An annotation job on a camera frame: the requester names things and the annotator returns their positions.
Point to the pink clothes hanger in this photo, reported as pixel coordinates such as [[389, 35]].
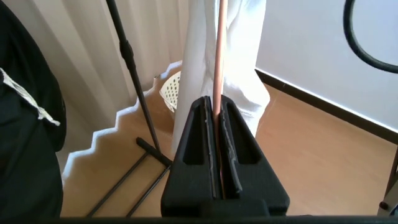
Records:
[[220, 46]]

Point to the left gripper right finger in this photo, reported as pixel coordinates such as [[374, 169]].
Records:
[[261, 183]]

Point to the black clothes rack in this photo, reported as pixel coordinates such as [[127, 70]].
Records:
[[127, 53]]

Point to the beige curtain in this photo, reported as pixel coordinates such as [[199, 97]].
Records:
[[87, 46]]

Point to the white garment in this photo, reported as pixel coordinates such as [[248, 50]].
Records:
[[242, 46]]

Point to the white laundry basket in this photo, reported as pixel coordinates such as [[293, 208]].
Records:
[[172, 90]]

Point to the black shorts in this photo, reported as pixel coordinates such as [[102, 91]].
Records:
[[25, 140]]

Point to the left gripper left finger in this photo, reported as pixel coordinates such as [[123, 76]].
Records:
[[189, 186]]

